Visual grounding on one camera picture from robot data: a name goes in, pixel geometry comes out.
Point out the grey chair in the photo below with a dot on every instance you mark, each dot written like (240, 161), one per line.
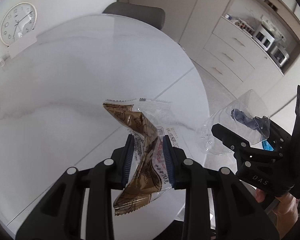
(151, 15)

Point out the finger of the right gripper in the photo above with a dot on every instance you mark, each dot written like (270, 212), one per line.
(232, 141)
(242, 118)

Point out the white paper card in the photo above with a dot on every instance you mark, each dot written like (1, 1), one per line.
(21, 44)

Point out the brown gold snack wrapper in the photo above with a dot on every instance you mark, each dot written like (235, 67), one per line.
(148, 121)

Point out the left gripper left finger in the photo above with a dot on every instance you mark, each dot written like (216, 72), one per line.
(58, 214)

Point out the clear plastic container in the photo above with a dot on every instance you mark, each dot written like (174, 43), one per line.
(253, 106)

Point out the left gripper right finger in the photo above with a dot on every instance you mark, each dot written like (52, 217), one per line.
(238, 215)

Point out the silver microwave oven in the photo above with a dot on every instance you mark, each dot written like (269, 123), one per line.
(263, 37)

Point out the round white wall clock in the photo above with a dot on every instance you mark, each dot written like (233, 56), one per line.
(18, 21)

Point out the white trash bin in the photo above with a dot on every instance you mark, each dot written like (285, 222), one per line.
(212, 219)

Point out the person right hand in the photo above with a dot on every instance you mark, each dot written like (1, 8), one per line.
(286, 213)

